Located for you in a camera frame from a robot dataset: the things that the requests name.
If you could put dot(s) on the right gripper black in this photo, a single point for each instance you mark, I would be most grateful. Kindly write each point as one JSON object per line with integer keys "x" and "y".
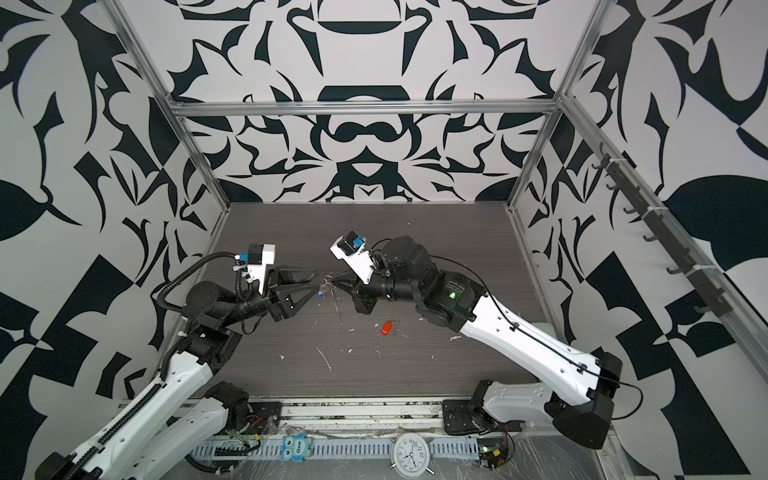
{"x": 364, "y": 292}

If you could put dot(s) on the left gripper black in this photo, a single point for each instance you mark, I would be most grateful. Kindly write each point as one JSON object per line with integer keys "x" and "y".
{"x": 277, "y": 298}

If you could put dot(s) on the keyring with chain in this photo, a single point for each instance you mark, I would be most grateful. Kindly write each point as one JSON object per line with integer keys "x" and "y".
{"x": 330, "y": 292}

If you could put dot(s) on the red capped key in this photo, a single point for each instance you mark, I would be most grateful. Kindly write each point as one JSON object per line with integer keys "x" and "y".
{"x": 386, "y": 329}

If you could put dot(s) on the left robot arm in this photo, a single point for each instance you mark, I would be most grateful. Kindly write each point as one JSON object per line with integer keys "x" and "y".
{"x": 145, "y": 440}

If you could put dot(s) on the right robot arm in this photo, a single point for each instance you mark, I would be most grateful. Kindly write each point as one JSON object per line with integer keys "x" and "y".
{"x": 574, "y": 392}

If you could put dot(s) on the blue owl figurine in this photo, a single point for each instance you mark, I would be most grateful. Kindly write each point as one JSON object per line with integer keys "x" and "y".
{"x": 296, "y": 448}

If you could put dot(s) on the white alarm clock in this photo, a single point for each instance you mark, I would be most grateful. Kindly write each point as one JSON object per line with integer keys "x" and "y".
{"x": 410, "y": 456}

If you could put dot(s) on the pale green case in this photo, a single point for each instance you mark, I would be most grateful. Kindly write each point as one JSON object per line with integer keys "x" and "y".
{"x": 545, "y": 328}

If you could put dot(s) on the small circuit board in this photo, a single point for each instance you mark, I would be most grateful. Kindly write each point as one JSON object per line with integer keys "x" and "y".
{"x": 494, "y": 456}

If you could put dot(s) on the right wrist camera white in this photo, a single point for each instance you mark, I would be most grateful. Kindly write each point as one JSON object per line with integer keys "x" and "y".
{"x": 353, "y": 249}

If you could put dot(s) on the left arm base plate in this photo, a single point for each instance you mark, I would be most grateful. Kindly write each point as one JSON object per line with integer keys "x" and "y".
{"x": 263, "y": 418}

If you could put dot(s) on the white slotted cable duct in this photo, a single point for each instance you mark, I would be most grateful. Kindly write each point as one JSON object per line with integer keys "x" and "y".
{"x": 454, "y": 448}

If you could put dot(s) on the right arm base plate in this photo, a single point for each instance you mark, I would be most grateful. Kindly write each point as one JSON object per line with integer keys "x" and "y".
{"x": 464, "y": 417}

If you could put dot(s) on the black wall hook rail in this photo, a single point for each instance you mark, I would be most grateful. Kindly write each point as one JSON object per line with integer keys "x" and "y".
{"x": 665, "y": 230}

